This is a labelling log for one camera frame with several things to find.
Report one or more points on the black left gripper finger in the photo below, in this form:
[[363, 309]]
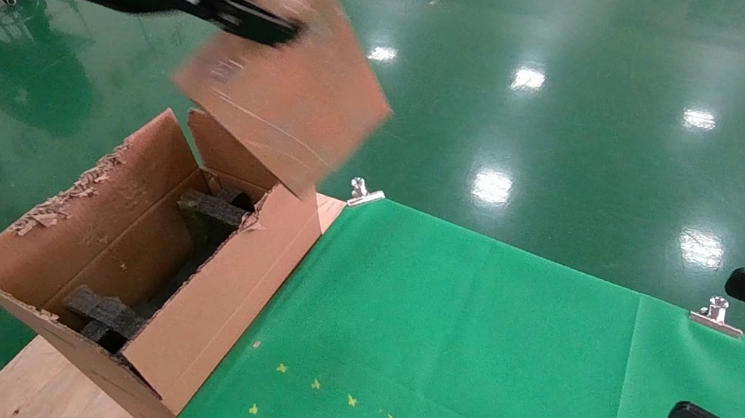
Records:
[[259, 27]]

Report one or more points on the brown cardboard box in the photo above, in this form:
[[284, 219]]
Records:
[[285, 94]]

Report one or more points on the large open cardboard carton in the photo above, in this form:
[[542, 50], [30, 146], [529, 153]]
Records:
[[225, 306]]

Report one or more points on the silver metal binder clip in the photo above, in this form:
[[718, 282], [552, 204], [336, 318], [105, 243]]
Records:
[[364, 194], [715, 319]]

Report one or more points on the black foam block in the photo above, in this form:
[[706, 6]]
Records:
[[215, 210], [100, 318]]

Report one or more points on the large green table cloth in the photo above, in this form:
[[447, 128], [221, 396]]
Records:
[[466, 371]]

